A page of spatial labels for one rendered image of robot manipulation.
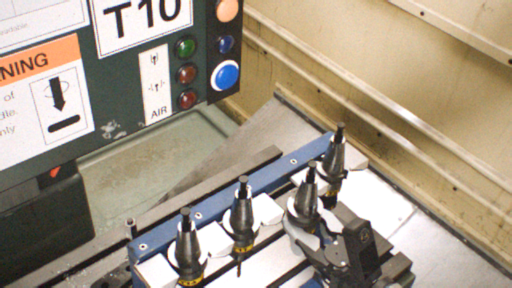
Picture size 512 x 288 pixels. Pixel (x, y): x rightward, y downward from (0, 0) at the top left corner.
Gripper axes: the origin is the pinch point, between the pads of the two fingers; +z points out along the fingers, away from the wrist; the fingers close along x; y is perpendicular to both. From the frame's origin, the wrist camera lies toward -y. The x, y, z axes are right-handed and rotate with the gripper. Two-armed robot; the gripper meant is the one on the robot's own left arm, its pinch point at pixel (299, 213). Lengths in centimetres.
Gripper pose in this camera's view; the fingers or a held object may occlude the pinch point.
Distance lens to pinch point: 103.4
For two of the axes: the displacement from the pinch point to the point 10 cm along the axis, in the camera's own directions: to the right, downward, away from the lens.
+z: -6.3, -5.6, 5.3
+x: 7.7, -3.9, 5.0
